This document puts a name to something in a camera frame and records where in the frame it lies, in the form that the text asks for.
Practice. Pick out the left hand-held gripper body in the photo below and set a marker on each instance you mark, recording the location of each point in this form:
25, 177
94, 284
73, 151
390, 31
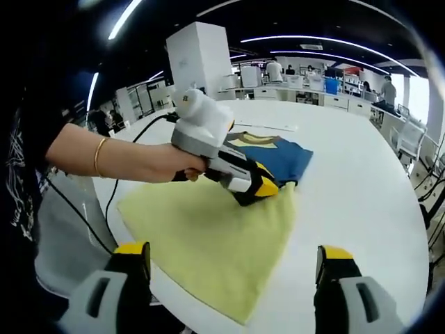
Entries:
201, 118

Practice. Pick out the short curved ceiling light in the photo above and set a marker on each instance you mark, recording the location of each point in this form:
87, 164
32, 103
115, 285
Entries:
288, 52

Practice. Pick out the person's left hand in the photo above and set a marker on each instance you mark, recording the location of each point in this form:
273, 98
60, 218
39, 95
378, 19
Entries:
177, 160

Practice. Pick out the black metal stand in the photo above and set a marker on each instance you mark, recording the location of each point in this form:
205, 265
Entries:
426, 212

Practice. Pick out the blue box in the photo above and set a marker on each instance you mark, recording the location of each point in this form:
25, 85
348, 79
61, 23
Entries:
332, 87

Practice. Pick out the white cabinet counter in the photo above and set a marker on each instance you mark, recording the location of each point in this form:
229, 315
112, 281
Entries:
335, 102

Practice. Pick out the white flat table strip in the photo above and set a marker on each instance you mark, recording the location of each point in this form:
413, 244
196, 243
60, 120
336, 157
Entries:
271, 126

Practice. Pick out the person's black printed shirt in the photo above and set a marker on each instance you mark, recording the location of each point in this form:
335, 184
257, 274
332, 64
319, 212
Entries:
21, 174

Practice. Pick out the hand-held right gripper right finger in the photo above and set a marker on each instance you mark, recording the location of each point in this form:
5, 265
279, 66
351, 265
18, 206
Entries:
347, 306

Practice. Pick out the ceiling air vent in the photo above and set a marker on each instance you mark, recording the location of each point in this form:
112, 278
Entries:
311, 46

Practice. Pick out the glass door cabinet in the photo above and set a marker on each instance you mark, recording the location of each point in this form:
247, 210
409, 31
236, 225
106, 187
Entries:
142, 101

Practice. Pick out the small white appliance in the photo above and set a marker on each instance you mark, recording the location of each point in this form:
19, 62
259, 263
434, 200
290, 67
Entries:
231, 81

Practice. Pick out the white office chair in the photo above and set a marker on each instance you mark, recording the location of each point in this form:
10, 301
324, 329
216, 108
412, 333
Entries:
412, 137

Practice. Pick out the straight ceiling light strip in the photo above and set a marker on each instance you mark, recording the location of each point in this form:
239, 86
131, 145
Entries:
92, 92
123, 21

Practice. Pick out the large white appliance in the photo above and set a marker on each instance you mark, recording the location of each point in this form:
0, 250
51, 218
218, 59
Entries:
251, 76

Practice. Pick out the long curved ceiling light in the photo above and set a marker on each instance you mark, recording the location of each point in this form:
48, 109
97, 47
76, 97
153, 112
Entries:
264, 38

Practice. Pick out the white square pillar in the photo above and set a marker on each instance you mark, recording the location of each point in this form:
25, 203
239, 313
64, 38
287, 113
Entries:
205, 52
436, 111

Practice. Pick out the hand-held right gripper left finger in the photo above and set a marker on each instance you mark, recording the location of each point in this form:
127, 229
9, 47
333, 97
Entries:
118, 313

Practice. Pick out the yellow blue grey garment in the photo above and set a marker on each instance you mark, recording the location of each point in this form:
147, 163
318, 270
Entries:
208, 236

